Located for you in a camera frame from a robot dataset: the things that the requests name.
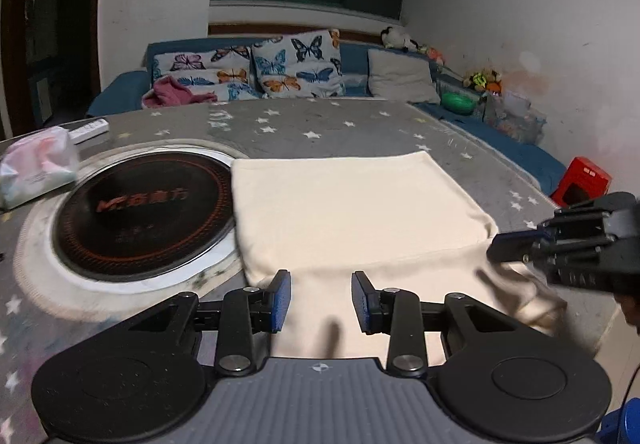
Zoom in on dark wooden door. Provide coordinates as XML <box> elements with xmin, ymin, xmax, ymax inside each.
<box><xmin>0</xmin><ymin>0</ymin><xmax>108</xmax><ymax>141</ymax></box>

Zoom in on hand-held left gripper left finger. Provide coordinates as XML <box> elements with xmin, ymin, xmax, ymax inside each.
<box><xmin>118</xmin><ymin>270</ymin><xmax>292</xmax><ymax>378</ymax></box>

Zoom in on black and white plush toy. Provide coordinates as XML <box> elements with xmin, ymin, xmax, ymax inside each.
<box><xmin>381</xmin><ymin>26</ymin><xmax>422</xmax><ymax>52</ymax></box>

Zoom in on square butterfly-print pillow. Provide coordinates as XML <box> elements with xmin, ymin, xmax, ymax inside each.
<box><xmin>251</xmin><ymin>28</ymin><xmax>347</xmax><ymax>99</ymax></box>

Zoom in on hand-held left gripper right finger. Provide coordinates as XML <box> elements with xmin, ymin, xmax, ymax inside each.
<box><xmin>351</xmin><ymin>271</ymin><xmax>507</xmax><ymax>378</ymax></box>

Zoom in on blue sofa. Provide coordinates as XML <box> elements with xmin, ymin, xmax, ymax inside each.
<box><xmin>86</xmin><ymin>36</ymin><xmax>568</xmax><ymax>199</ymax></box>

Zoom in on red plastic stool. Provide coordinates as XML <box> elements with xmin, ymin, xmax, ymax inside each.
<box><xmin>551</xmin><ymin>156</ymin><xmax>613</xmax><ymax>207</ymax></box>

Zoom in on soft tissue pack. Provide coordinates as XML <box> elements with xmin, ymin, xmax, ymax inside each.
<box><xmin>0</xmin><ymin>126</ymin><xmax>81</xmax><ymax>211</ymax></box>

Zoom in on clear plastic bag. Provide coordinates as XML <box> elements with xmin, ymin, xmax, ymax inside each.
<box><xmin>484</xmin><ymin>91</ymin><xmax>547</xmax><ymax>145</ymax></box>

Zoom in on white remote control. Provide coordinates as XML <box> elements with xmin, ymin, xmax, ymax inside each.
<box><xmin>67</xmin><ymin>119</ymin><xmax>110</xmax><ymax>143</ymax></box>

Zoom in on small orange plush toys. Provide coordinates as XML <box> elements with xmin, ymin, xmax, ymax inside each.
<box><xmin>419</xmin><ymin>44</ymin><xmax>447</xmax><ymax>66</ymax></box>

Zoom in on wide butterfly-print pillow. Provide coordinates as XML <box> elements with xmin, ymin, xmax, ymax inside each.
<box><xmin>151</xmin><ymin>46</ymin><xmax>264</xmax><ymax>102</ymax></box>

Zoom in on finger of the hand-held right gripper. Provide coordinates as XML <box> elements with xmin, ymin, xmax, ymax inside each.
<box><xmin>487</xmin><ymin>229</ymin><xmax>551</xmax><ymax>267</ymax></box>

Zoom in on pile of colourful plush toys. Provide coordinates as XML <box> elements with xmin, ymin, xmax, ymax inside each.
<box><xmin>462</xmin><ymin>67</ymin><xmax>504</xmax><ymax>97</ymax></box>

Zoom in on pink cloth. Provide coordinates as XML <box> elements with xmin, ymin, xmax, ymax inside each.
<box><xmin>141</xmin><ymin>75</ymin><xmax>218</xmax><ymax>109</ymax></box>

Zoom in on black round induction cooker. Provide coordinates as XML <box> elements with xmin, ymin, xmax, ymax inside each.
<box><xmin>51</xmin><ymin>151</ymin><xmax>236</xmax><ymax>283</ymax></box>

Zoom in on cream cloth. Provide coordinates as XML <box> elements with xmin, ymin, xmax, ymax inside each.
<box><xmin>231</xmin><ymin>150</ymin><xmax>569</xmax><ymax>361</ymax></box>

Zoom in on green ball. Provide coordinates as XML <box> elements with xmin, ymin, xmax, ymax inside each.
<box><xmin>441</xmin><ymin>92</ymin><xmax>475</xmax><ymax>115</ymax></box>

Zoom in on grey pillow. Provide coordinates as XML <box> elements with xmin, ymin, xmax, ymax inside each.
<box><xmin>366</xmin><ymin>48</ymin><xmax>442</xmax><ymax>105</ymax></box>

